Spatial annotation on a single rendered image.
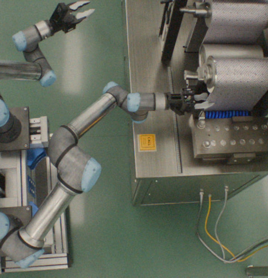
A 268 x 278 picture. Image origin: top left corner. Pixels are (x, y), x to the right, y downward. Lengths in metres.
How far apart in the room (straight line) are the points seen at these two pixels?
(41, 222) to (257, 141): 0.97
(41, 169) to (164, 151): 0.98
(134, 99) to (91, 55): 1.51
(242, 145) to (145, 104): 0.47
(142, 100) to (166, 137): 0.31
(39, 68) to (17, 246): 0.71
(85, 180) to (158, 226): 1.28
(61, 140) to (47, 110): 1.40
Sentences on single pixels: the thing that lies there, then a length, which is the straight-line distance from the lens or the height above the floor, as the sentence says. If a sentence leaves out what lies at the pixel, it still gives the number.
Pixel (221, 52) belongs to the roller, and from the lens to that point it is 1.61.
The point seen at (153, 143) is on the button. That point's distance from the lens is 1.71.
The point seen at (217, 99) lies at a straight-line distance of 1.60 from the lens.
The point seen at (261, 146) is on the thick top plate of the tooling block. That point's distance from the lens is 1.72.
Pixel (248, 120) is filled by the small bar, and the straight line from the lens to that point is 1.72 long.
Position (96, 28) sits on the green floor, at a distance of 3.13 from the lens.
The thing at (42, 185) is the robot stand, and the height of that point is 0.21.
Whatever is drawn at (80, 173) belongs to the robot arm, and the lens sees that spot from 1.36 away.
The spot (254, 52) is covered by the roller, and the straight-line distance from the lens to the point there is 1.66.
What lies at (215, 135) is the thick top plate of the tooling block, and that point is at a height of 1.03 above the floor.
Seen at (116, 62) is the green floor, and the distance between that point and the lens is 2.95.
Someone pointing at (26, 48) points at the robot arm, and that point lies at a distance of 1.63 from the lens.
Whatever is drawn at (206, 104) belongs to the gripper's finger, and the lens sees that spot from 1.58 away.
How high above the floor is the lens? 2.54
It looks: 70 degrees down
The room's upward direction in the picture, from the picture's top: 11 degrees clockwise
